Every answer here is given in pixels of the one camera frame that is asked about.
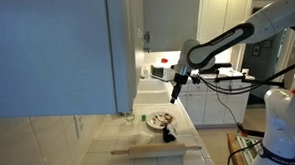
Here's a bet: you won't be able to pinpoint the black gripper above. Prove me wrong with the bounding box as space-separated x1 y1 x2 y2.
168 72 190 105

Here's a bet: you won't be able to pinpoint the white base cabinet unit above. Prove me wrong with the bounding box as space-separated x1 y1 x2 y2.
176 77 253 128

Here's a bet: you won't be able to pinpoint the white toaster oven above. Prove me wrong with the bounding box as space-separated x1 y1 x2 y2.
150 61 178 83

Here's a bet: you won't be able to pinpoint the brown food scraps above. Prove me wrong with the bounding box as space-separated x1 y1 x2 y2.
154 112 175 128

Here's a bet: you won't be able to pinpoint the crumpled white plastic wrap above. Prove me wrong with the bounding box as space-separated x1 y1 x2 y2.
164 122 180 142

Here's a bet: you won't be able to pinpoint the white plate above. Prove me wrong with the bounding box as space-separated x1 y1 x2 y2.
145 110 179 131

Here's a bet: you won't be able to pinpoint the white soap bottle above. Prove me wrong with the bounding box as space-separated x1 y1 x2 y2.
142 67 150 80

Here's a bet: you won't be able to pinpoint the black mug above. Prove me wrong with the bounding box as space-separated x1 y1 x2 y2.
160 124 177 144

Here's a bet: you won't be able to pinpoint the clear glass bowl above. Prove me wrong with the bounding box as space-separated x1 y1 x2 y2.
124 113 137 125

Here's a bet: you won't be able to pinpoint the wooden rolling pin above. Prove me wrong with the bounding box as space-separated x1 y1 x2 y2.
109 141 204 161

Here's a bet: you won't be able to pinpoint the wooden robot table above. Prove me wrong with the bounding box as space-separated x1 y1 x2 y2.
226 129 271 165

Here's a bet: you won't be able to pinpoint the tall white pantry door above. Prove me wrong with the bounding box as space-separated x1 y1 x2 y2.
195 0 233 45
222 0 257 41

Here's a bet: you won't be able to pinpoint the green printed mat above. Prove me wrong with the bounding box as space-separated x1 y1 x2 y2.
235 134 265 165

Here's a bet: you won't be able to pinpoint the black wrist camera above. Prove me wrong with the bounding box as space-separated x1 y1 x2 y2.
189 74 202 86

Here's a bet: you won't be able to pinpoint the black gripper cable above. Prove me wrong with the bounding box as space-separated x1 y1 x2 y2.
200 73 269 98
196 57 295 95

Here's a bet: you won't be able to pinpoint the thin black hanging cable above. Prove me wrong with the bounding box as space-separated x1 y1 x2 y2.
215 87 244 129

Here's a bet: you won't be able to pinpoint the metal wall fixture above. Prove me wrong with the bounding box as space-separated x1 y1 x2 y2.
142 30 153 55

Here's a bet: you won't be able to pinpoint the white wall cabinet body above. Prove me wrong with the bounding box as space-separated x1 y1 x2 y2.
105 0 149 114

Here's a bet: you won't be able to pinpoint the orange cable plug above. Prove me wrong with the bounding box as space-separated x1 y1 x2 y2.
235 121 249 139

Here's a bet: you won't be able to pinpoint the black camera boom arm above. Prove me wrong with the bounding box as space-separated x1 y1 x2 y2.
214 66 286 92

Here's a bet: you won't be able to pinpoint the dark picture frame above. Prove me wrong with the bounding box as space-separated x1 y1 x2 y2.
251 43 264 59
262 39 273 49

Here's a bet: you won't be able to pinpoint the white wall outlet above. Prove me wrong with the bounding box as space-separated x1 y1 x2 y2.
73 114 86 140

